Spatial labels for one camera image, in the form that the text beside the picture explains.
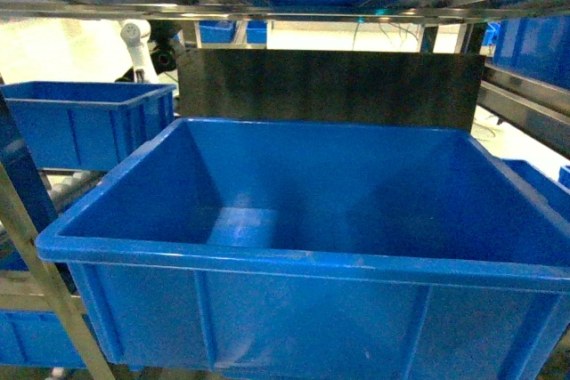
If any large blue target bin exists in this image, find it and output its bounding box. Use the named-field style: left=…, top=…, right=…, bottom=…
left=36, top=118, right=569, bottom=379

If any dark back panel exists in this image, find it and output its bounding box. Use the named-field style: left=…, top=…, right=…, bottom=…
left=178, top=49, right=485, bottom=131

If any blue bin middle left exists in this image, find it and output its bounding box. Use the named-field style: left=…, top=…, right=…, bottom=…
left=1, top=81, right=175, bottom=171

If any blue bin bottom left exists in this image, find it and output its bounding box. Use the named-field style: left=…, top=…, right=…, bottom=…
left=1, top=310, right=86, bottom=368

